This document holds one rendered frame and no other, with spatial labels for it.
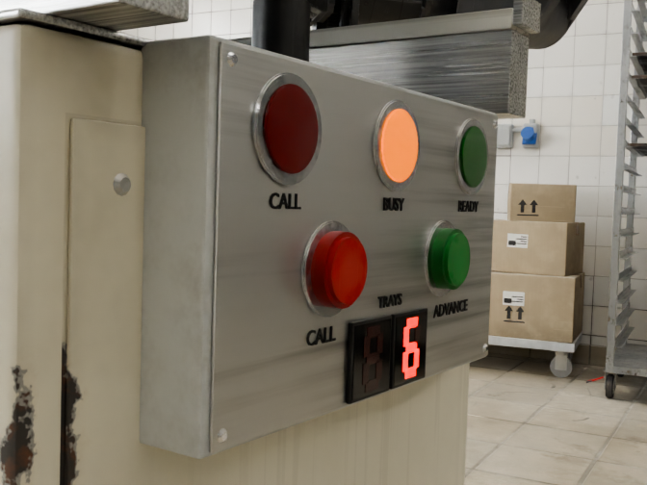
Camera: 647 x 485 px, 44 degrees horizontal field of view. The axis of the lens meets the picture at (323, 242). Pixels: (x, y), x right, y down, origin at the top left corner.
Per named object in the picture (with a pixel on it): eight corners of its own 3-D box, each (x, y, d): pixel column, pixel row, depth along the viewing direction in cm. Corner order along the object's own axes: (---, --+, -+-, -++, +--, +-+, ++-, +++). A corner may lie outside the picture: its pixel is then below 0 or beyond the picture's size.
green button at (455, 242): (414, 289, 39) (417, 227, 39) (441, 285, 42) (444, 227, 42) (444, 292, 38) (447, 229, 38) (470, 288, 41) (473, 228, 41)
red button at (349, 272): (292, 308, 31) (295, 230, 31) (335, 301, 34) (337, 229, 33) (326, 313, 30) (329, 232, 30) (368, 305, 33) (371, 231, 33)
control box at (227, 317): (131, 443, 28) (139, 41, 28) (436, 349, 48) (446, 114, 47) (209, 464, 26) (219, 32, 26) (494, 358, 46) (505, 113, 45)
